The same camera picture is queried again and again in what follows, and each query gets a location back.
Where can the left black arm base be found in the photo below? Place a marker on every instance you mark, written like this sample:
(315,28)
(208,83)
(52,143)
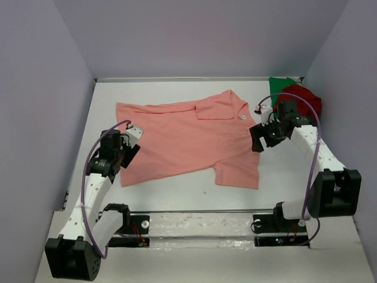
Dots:
(135,235)

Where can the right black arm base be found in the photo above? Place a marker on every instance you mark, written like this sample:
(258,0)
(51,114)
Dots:
(269,232)

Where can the green t shirt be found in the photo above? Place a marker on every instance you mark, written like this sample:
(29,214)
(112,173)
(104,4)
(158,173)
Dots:
(278,84)

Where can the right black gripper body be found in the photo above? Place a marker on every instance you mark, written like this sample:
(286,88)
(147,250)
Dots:
(274,130)

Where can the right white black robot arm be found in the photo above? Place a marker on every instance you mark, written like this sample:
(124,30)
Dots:
(332,189)

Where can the white foam front panel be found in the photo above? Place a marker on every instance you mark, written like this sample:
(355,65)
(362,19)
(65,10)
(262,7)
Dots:
(218,246)

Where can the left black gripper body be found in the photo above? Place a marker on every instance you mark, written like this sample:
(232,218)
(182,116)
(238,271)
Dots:
(119,151)

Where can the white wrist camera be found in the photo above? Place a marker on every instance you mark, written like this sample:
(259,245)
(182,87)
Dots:
(133,134)
(266,114)

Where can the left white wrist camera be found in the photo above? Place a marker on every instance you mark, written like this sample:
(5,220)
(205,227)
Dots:
(133,134)

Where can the aluminium back table rail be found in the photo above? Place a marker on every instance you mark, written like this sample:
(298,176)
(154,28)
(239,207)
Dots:
(175,79)

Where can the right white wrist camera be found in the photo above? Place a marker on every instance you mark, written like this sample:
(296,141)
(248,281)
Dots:
(266,114)

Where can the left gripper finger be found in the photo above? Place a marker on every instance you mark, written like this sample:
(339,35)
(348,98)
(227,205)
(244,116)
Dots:
(132,151)
(127,158)

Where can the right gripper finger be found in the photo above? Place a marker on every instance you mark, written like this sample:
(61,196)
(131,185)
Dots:
(257,132)
(271,141)

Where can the pink t shirt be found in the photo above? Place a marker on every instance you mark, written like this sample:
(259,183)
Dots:
(190,136)

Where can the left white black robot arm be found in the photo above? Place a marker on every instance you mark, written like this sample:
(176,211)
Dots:
(76,253)

